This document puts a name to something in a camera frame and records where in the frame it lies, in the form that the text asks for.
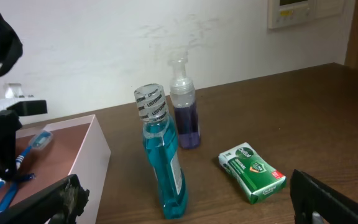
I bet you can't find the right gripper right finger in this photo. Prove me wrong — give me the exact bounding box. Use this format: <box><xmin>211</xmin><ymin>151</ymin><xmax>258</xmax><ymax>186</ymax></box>
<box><xmin>290</xmin><ymin>170</ymin><xmax>358</xmax><ymax>224</ymax></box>

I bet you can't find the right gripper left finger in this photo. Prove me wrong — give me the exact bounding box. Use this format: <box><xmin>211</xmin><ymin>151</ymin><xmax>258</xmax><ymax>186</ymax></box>
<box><xmin>0</xmin><ymin>174</ymin><xmax>90</xmax><ymax>224</ymax></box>

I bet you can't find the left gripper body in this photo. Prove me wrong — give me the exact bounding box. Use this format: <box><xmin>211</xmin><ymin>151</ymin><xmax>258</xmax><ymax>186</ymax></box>
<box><xmin>0</xmin><ymin>100</ymin><xmax>47</xmax><ymax>180</ymax></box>

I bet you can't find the blue white toothbrush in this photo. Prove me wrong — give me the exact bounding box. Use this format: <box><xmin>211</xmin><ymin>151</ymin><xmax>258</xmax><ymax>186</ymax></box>
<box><xmin>0</xmin><ymin>131</ymin><xmax>53</xmax><ymax>189</ymax></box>

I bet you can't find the blue mouthwash bottle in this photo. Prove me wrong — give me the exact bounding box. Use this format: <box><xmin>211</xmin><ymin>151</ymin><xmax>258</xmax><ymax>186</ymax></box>
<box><xmin>134</xmin><ymin>83</ymin><xmax>188</xmax><ymax>219</ymax></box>

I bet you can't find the blue disposable razor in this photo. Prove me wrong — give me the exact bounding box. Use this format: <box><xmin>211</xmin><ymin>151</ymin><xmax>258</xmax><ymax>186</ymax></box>
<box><xmin>0</xmin><ymin>173</ymin><xmax>36</xmax><ymax>212</ymax></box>

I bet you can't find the white cardboard box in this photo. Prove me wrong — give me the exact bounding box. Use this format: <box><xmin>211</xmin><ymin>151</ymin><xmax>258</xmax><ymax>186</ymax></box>
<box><xmin>0</xmin><ymin>115</ymin><xmax>111</xmax><ymax>223</ymax></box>

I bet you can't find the green soap packet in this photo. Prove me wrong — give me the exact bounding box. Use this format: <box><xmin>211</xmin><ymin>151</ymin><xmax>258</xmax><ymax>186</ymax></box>
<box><xmin>218</xmin><ymin>142</ymin><xmax>287</xmax><ymax>204</ymax></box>

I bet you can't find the white wall panel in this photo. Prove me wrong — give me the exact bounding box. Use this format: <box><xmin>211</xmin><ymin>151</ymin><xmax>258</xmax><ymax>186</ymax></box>
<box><xmin>268</xmin><ymin>0</ymin><xmax>344</xmax><ymax>29</ymax></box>

